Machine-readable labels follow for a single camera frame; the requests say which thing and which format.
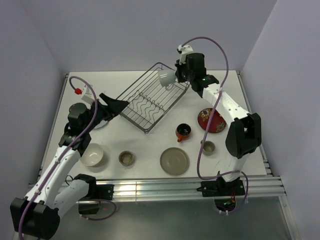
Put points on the aluminium extrusion rail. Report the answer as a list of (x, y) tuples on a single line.
[(179, 189)]

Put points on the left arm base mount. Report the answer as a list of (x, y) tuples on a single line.
[(99, 205)]

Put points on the light blue saucer plate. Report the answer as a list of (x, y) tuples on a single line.
[(101, 124)]

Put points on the red floral plate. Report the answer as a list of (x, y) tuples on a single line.
[(217, 124)]

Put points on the grey stoneware saucer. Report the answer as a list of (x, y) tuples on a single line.
[(174, 161)]

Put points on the small brown speckled cup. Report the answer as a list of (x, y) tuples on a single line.
[(126, 158)]

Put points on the dark wire dish rack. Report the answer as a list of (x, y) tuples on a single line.
[(148, 101)]

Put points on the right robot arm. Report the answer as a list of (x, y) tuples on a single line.
[(244, 134)]

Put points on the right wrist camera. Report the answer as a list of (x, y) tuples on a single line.
[(183, 51)]

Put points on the orange black patterned cup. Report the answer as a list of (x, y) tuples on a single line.
[(183, 132)]

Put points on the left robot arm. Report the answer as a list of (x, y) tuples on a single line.
[(39, 213)]

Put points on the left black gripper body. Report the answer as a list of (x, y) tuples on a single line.
[(102, 113)]

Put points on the small grey espresso cup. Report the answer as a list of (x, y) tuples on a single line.
[(208, 147)]

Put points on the light blue ceramic mug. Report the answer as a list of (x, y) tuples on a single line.
[(166, 78)]

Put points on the white ceramic bowl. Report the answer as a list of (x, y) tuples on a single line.
[(93, 155)]

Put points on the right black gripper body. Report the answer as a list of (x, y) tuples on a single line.
[(182, 73)]

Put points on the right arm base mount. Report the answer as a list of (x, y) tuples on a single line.
[(221, 188)]

